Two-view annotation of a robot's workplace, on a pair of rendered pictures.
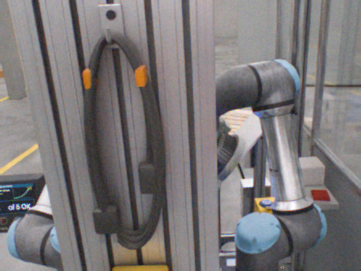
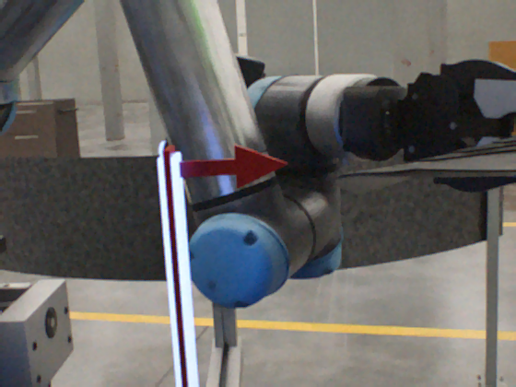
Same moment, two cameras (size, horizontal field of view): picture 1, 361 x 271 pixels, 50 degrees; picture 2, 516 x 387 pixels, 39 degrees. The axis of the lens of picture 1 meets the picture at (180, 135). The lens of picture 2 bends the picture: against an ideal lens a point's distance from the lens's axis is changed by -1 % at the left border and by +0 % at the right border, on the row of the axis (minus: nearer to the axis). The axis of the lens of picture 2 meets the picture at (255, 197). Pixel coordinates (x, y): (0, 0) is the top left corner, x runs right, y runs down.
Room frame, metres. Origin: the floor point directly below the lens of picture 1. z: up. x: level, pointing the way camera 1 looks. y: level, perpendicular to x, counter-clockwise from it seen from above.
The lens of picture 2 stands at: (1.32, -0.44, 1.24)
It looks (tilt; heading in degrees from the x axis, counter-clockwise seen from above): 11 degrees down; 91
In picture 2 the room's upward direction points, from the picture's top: 3 degrees counter-clockwise
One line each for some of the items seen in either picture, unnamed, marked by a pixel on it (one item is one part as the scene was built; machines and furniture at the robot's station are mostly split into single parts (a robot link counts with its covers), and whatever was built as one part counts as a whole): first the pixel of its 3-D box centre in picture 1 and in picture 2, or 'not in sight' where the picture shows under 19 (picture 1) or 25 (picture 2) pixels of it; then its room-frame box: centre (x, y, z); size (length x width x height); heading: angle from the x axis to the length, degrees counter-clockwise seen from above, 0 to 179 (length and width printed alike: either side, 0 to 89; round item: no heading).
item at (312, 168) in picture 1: (303, 169); not in sight; (1.81, -0.64, 0.92); 0.17 x 0.16 x 0.11; 90
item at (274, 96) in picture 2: not in sight; (297, 118); (1.35, 0.26, 1.17); 0.11 x 0.08 x 0.09; 127
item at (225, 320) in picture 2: not in sight; (221, 273); (1.25, 0.47, 0.96); 0.03 x 0.03 x 0.20; 0
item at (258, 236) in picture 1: (259, 242); not in sight; (0.86, -0.20, 1.20); 0.13 x 0.12 x 0.14; 115
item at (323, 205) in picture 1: (301, 189); not in sight; (1.73, -0.61, 0.85); 0.36 x 0.24 x 0.03; 0
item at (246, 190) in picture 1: (255, 199); not in sight; (1.84, -0.39, 0.73); 0.15 x 0.09 x 0.22; 90
